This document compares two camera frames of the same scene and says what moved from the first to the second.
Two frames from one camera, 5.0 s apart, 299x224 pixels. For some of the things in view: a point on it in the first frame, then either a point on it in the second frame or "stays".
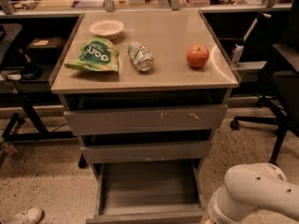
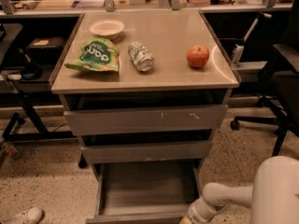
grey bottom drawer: x=163 y=191 stays
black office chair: x=280 y=81 stays
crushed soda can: x=141 y=56 stays
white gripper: x=217 y=215 → x=196 y=211
